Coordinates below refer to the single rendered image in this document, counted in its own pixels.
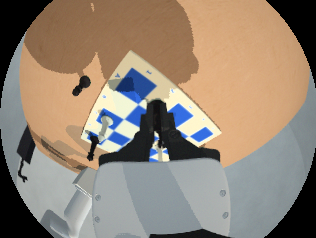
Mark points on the blue and cream chessboard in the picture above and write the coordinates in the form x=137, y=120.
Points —
x=134, y=83

